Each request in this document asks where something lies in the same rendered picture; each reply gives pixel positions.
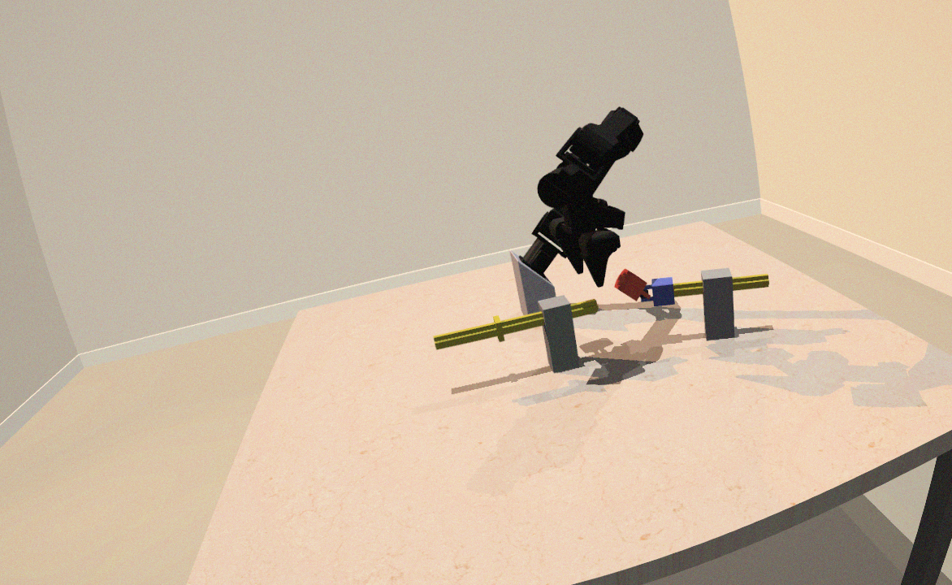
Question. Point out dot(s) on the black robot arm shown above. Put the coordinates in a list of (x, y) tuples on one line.
[(599, 146)]

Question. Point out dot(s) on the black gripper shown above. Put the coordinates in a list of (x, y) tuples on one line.
[(576, 235)]

